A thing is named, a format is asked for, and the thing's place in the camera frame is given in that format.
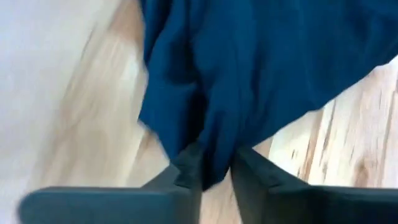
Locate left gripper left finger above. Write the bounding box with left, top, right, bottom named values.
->
left=141, top=141, right=205, bottom=224

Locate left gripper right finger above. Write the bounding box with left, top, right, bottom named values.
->
left=229, top=146, right=312, bottom=224

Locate navy garment white lettered waistband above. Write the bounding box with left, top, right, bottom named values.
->
left=137, top=0, right=398, bottom=191

